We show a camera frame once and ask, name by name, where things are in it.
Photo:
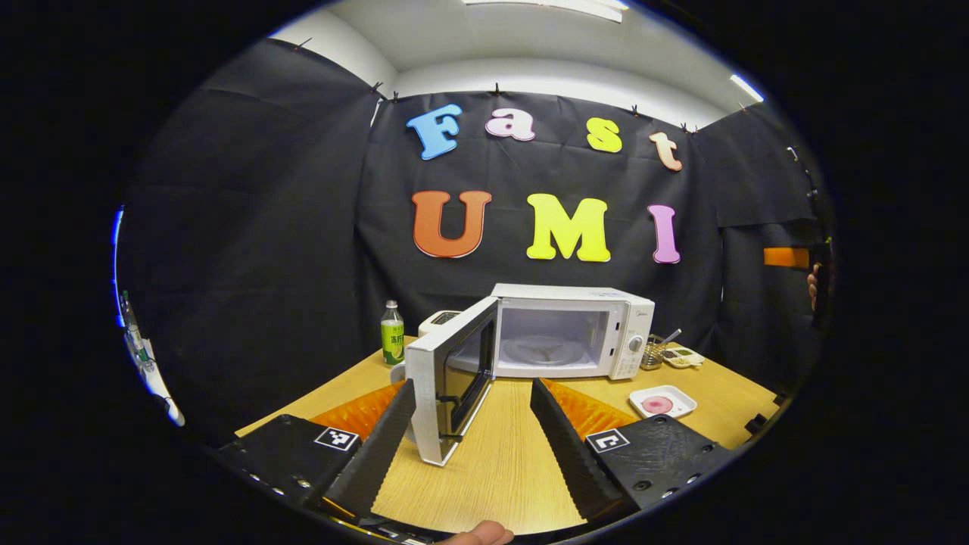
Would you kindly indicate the ceiling light panel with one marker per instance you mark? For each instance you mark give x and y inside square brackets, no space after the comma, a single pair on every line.
[747,88]
[560,6]

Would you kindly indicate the white square plate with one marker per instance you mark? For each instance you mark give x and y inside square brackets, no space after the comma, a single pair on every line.
[677,392]

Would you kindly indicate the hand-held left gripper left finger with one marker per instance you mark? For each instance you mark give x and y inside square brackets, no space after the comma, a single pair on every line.
[378,462]

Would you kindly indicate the cream divided dish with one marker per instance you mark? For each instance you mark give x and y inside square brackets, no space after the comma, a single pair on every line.
[683,357]

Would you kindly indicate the pink meat slice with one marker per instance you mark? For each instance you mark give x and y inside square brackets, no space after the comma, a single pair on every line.
[657,405]

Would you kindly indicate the green label plastic bottle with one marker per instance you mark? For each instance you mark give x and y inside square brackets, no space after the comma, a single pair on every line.
[392,341]

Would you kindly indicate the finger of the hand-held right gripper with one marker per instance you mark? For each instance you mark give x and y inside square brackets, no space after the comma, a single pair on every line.
[786,257]

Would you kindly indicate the white toaster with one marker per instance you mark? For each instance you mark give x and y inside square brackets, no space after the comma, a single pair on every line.
[437,322]

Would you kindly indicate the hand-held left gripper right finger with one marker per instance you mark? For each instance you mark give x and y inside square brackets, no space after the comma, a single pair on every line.
[571,462]

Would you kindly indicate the white microwave oven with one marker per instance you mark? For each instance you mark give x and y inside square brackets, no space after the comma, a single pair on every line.
[628,318]

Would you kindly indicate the glass turntable plate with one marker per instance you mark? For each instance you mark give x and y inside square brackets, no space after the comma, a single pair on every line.
[545,352]

